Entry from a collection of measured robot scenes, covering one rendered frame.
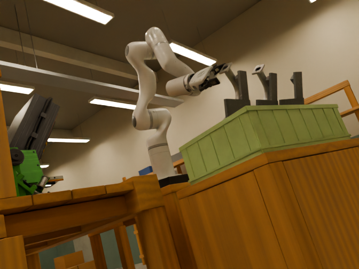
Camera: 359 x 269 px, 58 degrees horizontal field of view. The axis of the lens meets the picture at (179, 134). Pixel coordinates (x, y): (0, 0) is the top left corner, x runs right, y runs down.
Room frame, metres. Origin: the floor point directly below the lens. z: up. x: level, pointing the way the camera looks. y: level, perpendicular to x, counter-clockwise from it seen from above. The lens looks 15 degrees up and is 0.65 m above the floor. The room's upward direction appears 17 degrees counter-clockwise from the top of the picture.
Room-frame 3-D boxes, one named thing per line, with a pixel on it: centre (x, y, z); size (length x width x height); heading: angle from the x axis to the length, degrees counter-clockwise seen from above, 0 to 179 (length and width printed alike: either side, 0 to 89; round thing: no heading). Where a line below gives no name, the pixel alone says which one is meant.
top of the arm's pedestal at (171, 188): (1.80, 0.15, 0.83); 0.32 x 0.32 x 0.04; 52
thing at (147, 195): (1.90, 0.76, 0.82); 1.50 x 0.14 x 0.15; 49
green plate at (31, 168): (1.68, 0.85, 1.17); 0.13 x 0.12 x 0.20; 49
